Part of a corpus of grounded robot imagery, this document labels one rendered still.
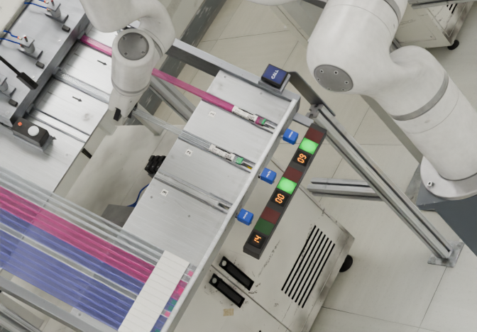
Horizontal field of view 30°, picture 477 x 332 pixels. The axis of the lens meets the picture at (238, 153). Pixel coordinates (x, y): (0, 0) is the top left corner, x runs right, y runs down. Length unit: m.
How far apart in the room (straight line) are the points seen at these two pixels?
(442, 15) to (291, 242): 0.95
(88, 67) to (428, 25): 1.26
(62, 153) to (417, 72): 0.91
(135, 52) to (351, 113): 1.53
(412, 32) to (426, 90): 1.57
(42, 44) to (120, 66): 0.38
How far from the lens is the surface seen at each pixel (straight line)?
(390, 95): 1.46
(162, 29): 1.83
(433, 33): 3.00
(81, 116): 2.08
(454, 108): 1.53
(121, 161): 2.68
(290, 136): 2.01
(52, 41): 2.12
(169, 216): 1.95
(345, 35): 1.36
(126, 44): 1.78
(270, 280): 2.45
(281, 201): 1.97
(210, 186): 1.98
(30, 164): 2.05
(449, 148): 1.56
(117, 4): 1.67
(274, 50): 3.81
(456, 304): 2.43
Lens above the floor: 1.79
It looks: 31 degrees down
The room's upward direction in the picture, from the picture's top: 46 degrees counter-clockwise
